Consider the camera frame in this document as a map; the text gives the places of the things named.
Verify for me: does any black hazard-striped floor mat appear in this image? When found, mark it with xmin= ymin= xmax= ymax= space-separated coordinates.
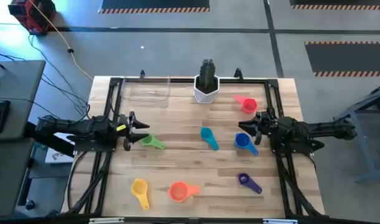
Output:
xmin=289 ymin=0 xmax=380 ymax=11
xmin=304 ymin=40 xmax=380 ymax=78
xmin=98 ymin=0 xmax=211 ymax=14

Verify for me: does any orange measuring cup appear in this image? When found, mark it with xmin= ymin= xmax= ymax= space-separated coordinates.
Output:
xmin=167 ymin=181 xmax=202 ymax=203

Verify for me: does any green cactus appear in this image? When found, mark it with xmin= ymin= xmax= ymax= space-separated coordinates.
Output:
xmin=198 ymin=58 xmax=216 ymax=94

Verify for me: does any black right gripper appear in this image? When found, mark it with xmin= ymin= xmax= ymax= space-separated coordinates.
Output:
xmin=238 ymin=113 xmax=280 ymax=146

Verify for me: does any yellow cable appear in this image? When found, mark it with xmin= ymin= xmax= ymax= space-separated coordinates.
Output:
xmin=27 ymin=0 xmax=95 ymax=82

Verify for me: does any red and black machine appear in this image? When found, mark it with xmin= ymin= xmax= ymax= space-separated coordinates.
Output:
xmin=7 ymin=0 xmax=57 ymax=36

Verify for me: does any silver metal bracket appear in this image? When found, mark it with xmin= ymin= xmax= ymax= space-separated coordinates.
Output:
xmin=263 ymin=218 xmax=299 ymax=224
xmin=89 ymin=217 xmax=125 ymax=224

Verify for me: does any blue measuring cup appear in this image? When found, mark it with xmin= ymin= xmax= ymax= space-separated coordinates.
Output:
xmin=234 ymin=133 xmax=259 ymax=157

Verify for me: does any teal measuring cup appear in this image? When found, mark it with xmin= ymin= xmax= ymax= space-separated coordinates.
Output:
xmin=200 ymin=126 xmax=220 ymax=152

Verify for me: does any black aluminium table frame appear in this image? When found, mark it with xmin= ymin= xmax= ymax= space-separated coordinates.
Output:
xmin=65 ymin=76 xmax=326 ymax=218

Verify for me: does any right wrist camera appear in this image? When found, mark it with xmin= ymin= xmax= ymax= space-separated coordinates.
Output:
xmin=261 ymin=108 xmax=277 ymax=121

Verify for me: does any black floor cable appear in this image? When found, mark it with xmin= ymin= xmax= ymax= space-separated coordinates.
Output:
xmin=0 ymin=51 xmax=88 ymax=116
xmin=27 ymin=34 xmax=91 ymax=110

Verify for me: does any grey desk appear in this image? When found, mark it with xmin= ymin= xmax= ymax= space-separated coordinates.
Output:
xmin=0 ymin=60 xmax=47 ymax=218

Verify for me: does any white printed box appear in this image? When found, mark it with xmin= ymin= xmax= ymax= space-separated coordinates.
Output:
xmin=45 ymin=132 xmax=76 ymax=164

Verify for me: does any green measuring cup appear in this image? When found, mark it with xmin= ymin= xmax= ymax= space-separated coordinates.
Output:
xmin=139 ymin=133 xmax=166 ymax=150

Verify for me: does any purple measuring cup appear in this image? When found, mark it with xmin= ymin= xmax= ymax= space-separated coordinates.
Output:
xmin=238 ymin=172 xmax=263 ymax=195

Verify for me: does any clear plastic basket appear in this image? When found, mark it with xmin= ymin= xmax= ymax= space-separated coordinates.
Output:
xmin=120 ymin=73 xmax=172 ymax=108

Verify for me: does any blue-grey metal table frame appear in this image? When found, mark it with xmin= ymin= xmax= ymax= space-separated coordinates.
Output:
xmin=332 ymin=81 xmax=380 ymax=184

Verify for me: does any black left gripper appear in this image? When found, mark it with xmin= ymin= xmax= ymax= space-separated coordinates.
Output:
xmin=110 ymin=111 xmax=151 ymax=152

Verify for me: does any red measuring cup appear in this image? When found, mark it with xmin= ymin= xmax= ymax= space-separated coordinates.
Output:
xmin=233 ymin=95 xmax=259 ymax=115

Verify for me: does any yellow measuring cup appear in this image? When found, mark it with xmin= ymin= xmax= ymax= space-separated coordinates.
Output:
xmin=131 ymin=178 xmax=151 ymax=210

